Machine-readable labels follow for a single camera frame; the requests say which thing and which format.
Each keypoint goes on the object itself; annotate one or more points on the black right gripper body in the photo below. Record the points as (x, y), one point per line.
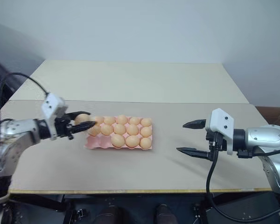
(215, 142)

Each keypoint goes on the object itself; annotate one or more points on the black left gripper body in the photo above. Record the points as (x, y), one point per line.
(60, 127)

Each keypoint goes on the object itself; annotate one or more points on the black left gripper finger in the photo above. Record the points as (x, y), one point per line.
(78, 113)
(84, 126)

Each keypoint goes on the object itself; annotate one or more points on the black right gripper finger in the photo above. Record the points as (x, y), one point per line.
(196, 152)
(196, 124)

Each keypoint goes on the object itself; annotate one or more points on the brown egg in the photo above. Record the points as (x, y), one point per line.
(146, 122)
(132, 129)
(121, 119)
(99, 120)
(94, 130)
(145, 143)
(134, 120)
(82, 119)
(109, 120)
(106, 129)
(132, 141)
(119, 129)
(117, 140)
(146, 131)

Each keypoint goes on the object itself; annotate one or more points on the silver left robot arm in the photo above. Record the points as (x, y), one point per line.
(16, 130)

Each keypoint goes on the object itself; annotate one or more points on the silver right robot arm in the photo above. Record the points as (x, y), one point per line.
(266, 144)

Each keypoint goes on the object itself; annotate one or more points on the pink egg tray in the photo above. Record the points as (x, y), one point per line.
(95, 143)

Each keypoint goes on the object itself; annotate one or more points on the brown cardboard box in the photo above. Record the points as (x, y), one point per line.
(270, 114)

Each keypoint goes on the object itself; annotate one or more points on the dark rounded shape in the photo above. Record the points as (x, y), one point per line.
(164, 213)
(109, 214)

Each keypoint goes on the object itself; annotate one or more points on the black bulky object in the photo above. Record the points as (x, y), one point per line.
(4, 77)

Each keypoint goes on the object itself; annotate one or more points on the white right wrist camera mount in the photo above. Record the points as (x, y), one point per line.
(220, 123)

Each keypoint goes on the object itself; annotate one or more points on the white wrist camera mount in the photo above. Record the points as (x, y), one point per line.
(51, 103)
(220, 123)

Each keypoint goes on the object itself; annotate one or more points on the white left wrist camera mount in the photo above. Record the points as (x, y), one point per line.
(51, 103)

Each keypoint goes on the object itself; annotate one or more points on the black table frame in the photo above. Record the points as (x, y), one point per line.
(135, 200)

